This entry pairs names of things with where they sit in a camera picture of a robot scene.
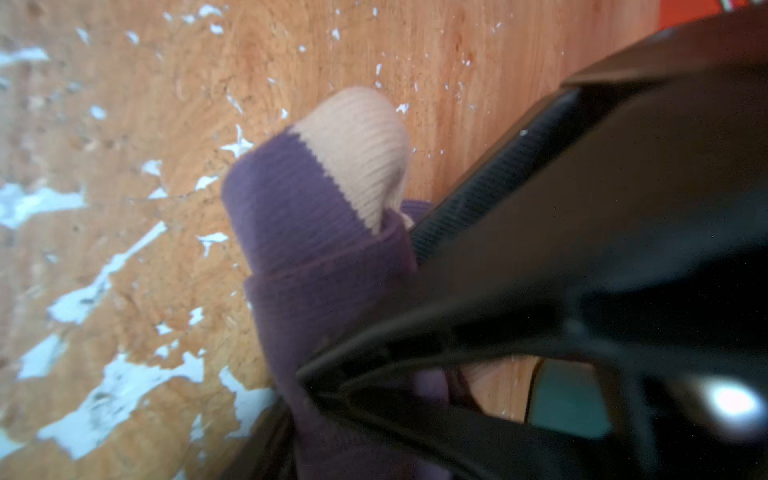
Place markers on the purple striped sock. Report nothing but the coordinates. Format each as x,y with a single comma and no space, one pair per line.
320,214

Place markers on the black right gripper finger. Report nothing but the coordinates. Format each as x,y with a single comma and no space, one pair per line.
269,451

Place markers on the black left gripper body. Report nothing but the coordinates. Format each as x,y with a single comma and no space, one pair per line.
667,299

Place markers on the green compartment tray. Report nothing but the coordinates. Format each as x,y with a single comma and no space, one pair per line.
565,397

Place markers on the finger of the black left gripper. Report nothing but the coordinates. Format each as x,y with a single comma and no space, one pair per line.
475,297

